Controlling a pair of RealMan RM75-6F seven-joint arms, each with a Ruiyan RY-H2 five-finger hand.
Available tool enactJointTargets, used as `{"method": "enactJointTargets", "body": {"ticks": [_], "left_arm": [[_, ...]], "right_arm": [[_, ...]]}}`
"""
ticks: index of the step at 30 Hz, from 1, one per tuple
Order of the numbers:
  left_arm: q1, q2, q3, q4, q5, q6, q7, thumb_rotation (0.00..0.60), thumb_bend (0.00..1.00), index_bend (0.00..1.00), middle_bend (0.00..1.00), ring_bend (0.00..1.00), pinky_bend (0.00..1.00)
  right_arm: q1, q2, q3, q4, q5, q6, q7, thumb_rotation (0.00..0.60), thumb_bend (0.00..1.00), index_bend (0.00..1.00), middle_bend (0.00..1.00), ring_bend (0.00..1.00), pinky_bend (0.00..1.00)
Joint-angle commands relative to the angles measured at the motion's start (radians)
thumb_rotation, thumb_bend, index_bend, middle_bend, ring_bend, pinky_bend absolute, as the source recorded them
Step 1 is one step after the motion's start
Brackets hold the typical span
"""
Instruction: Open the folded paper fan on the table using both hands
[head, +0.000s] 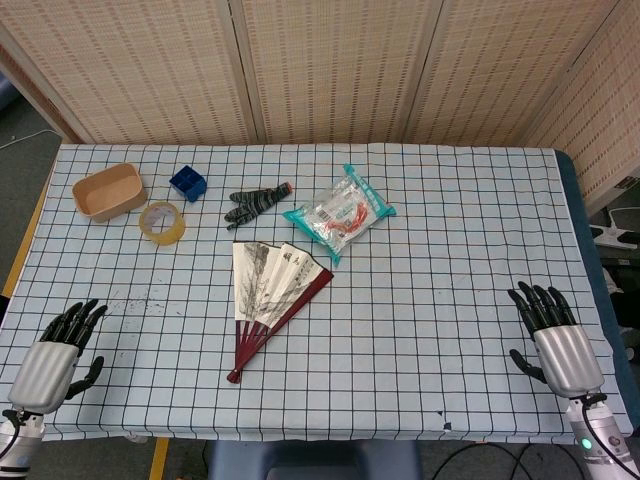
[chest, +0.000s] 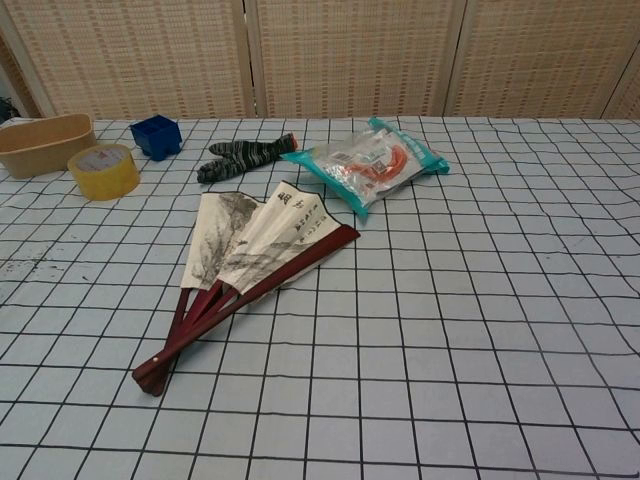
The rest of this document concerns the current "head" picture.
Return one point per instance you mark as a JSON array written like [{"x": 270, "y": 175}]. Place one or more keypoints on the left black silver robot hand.
[{"x": 47, "y": 372}]

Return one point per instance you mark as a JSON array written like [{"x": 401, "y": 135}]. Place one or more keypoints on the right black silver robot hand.
[{"x": 567, "y": 357}]

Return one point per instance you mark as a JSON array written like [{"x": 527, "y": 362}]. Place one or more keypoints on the paper folding fan red ribs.
[{"x": 270, "y": 280}]

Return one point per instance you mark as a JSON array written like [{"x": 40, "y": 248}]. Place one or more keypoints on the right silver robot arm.
[{"x": 607, "y": 445}]

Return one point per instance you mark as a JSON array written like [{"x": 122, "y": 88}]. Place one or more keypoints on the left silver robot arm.
[{"x": 22, "y": 445}]

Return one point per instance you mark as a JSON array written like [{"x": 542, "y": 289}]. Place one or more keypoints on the white chair base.
[{"x": 612, "y": 232}]

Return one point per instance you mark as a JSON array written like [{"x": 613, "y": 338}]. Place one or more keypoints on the white black checked tablecloth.
[{"x": 425, "y": 325}]

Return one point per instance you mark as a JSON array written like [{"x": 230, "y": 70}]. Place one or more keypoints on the yellow clear tape roll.
[{"x": 172, "y": 235}]

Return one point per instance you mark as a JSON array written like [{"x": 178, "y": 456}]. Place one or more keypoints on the brown paper bowl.
[{"x": 107, "y": 192}]

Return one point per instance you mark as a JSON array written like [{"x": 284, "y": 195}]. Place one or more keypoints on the blue plastic divided box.
[{"x": 192, "y": 190}]

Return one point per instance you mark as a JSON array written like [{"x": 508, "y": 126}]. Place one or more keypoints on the black grey striped glove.
[{"x": 252, "y": 202}]

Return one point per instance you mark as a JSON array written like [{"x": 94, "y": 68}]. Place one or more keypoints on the teal clear snack packet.
[{"x": 337, "y": 215}]

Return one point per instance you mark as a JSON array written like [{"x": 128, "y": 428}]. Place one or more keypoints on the blue chair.
[{"x": 310, "y": 460}]

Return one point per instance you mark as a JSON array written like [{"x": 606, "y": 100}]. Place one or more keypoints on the bamboo folding screen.
[{"x": 325, "y": 65}]

